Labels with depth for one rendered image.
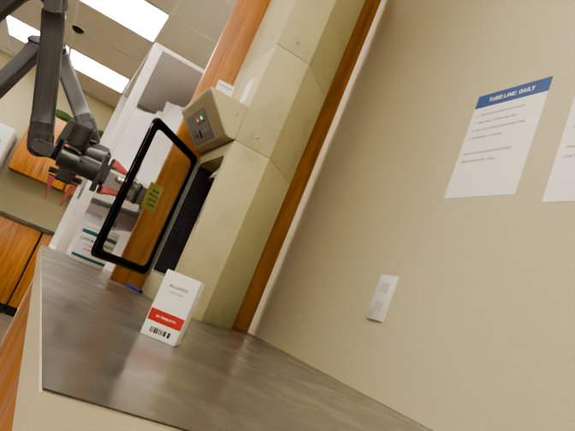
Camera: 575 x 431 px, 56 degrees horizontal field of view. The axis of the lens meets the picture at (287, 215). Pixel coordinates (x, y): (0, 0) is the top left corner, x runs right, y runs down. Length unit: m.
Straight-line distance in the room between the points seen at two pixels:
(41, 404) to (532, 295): 0.86
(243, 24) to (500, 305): 1.30
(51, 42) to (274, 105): 0.59
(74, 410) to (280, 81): 1.29
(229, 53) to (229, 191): 0.63
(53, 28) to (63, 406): 1.31
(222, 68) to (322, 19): 0.42
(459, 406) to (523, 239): 0.33
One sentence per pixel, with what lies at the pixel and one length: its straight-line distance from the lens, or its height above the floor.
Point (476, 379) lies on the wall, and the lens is 1.07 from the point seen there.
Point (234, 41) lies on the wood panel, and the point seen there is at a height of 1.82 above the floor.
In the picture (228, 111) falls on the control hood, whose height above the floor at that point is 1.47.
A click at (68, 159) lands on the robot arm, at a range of 1.52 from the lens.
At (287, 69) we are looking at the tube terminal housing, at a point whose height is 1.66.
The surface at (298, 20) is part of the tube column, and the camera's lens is 1.61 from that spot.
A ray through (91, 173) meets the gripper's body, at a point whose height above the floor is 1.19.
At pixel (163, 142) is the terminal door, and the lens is 1.54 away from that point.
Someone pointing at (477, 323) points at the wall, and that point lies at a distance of 1.10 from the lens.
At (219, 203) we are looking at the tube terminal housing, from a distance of 1.42.
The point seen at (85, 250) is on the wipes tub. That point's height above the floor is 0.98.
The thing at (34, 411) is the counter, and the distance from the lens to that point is 0.33.
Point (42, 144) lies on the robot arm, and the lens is 1.52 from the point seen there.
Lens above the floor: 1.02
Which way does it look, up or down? 10 degrees up
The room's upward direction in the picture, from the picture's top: 22 degrees clockwise
